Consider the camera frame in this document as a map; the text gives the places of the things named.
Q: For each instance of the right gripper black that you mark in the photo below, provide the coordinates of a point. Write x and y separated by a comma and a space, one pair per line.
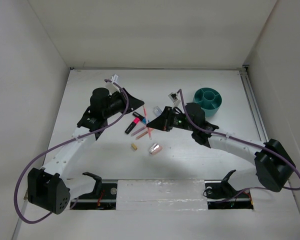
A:
163, 121

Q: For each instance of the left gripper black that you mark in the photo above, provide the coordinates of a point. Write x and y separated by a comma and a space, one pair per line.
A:
134, 103

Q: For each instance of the pink red pen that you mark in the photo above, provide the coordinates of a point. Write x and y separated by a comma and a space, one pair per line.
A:
146, 122

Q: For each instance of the pink cap black highlighter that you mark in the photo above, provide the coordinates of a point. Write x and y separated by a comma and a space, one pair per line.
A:
131, 125

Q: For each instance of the orange pastel pen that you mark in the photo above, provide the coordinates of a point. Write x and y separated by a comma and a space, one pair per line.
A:
142, 134

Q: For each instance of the purple pastel pen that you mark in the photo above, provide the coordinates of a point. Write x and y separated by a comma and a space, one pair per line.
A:
139, 130

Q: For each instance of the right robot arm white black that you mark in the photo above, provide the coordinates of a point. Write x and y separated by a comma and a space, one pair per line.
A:
272, 166

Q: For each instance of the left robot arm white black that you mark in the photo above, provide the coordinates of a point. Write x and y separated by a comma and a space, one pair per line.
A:
50, 186

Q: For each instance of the clear glue bottle blue cap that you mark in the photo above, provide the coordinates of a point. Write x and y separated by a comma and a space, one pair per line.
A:
157, 111

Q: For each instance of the blue cap black highlighter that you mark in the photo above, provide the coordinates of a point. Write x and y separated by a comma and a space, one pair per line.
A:
141, 117

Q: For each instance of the small yellow eraser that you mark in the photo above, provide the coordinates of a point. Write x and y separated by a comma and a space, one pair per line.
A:
134, 147

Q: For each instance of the teal round compartment organizer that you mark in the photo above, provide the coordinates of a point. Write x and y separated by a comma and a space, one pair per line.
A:
209, 100

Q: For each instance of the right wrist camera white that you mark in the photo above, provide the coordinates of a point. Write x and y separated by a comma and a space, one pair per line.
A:
174, 97

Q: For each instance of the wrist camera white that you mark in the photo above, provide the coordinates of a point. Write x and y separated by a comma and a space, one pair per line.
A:
174, 97
111, 84

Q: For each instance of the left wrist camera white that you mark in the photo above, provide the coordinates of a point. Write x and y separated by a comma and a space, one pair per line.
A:
111, 84

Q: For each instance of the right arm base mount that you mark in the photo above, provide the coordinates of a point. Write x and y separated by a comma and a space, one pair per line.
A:
219, 191

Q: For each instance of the aluminium rail right side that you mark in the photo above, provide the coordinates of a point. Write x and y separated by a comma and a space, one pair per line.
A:
252, 102

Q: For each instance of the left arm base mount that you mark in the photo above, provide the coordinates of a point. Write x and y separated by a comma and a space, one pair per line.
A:
100, 195

